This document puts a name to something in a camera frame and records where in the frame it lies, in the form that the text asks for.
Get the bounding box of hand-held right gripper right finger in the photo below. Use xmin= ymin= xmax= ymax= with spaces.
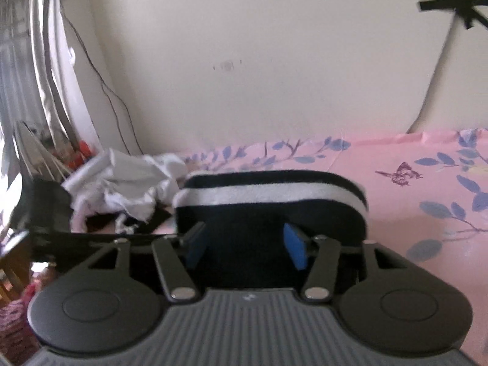
xmin=283 ymin=223 xmax=410 ymax=304

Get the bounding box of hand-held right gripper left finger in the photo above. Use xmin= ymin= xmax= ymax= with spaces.
xmin=82 ymin=221 xmax=208 ymax=303

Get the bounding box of pink floral bed sheet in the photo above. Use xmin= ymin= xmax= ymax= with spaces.
xmin=152 ymin=127 xmax=488 ymax=366

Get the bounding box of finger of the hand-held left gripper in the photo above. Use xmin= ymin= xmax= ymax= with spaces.
xmin=30 ymin=231 xmax=181 ymax=265

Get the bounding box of black tape cross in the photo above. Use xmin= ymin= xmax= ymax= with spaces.
xmin=415 ymin=0 xmax=488 ymax=31

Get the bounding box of thin black cable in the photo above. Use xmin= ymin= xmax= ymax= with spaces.
xmin=60 ymin=8 xmax=142 ymax=154

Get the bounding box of red patterned clothing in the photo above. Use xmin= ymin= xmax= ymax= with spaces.
xmin=0 ymin=271 xmax=41 ymax=366

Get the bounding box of black sweater with striped hem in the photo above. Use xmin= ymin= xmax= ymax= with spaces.
xmin=171 ymin=170 xmax=370 ymax=288

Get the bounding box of white crumpled cloth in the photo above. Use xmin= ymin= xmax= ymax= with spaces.
xmin=61 ymin=149 xmax=187 ymax=234

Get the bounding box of white curtain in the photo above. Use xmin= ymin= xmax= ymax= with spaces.
xmin=0 ymin=0 xmax=100 ymax=199

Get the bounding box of white wire rack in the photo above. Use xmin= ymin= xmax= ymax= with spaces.
xmin=14 ymin=120 xmax=82 ymax=184

